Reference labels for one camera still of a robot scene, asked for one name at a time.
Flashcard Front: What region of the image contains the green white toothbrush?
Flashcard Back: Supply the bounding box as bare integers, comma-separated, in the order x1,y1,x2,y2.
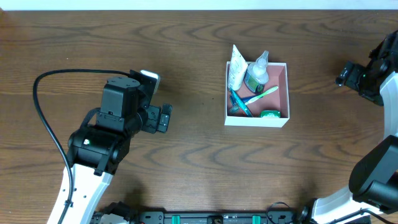
228,86,279,114

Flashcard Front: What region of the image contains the green white soap box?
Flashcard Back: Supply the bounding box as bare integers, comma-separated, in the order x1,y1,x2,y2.
259,110,281,118

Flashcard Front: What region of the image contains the clear pump soap bottle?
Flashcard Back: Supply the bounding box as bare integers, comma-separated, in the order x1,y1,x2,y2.
244,50,269,94

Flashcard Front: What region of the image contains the teal Colgate toothpaste tube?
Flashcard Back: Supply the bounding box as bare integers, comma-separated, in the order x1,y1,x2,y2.
229,88,252,117

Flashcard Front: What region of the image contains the blue disposable razor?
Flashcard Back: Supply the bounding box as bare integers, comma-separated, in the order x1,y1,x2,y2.
229,95,259,106

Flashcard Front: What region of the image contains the white lotion tube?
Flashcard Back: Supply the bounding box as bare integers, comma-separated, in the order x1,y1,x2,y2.
227,45,248,91

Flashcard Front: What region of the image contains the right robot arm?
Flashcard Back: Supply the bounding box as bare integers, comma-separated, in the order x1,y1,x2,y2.
294,32,397,223

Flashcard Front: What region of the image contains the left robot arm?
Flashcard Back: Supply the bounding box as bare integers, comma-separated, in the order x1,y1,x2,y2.
48,70,172,223

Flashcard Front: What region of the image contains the white box pink interior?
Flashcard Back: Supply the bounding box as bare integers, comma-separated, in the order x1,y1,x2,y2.
224,62,290,128

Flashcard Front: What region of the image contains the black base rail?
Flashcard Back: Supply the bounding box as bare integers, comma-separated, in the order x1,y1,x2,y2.
88,202,317,224

